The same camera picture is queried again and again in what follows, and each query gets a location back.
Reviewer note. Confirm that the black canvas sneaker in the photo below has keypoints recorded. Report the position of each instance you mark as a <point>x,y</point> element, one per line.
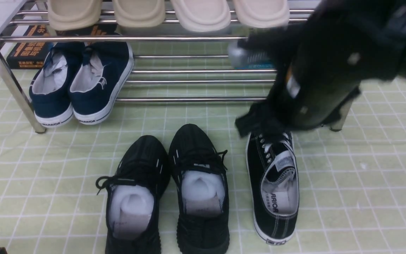
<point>274,180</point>

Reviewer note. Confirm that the green checkered floor mat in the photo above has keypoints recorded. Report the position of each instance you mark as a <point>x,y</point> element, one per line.
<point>352,182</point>

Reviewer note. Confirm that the cream slipper far right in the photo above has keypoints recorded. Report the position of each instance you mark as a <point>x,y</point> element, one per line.
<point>262,13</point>

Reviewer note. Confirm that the black knit sneaker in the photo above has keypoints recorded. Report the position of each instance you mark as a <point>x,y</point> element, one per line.
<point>133,198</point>
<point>203,197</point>

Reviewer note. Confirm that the black orange book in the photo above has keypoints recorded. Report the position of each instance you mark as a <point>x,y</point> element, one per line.
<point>31,55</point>

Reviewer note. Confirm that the beige slipper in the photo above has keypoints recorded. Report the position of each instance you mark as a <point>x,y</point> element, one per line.
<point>65,15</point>
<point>139,13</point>

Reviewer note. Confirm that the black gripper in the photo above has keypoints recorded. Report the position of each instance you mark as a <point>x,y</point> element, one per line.
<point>261,121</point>

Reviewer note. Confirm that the black knit sneaker right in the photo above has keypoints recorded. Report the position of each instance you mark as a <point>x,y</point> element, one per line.
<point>203,197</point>

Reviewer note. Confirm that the beige slipper far left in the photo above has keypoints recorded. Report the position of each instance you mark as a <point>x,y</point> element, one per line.
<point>65,15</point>

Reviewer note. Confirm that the navy canvas shoe right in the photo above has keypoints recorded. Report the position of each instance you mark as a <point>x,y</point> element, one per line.
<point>104,70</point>

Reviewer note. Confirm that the navy canvas shoe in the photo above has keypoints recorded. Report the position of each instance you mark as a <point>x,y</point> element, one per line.
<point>104,70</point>
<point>49,90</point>

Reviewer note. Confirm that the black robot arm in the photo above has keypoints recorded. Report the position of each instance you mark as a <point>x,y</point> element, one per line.
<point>321,62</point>

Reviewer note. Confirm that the cream slipper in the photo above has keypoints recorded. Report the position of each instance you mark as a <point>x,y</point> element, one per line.
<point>262,13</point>
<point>202,15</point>

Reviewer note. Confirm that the navy canvas shoe left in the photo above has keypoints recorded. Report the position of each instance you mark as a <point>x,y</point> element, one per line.
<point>49,90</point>

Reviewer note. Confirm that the silver metal shoe rack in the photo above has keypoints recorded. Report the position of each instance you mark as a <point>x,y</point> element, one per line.
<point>24,103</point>

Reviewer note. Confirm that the teal cream book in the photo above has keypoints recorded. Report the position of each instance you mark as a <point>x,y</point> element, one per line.
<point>242,59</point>

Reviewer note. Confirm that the black knit sneaker left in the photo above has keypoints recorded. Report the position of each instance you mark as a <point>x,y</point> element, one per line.
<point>133,198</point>

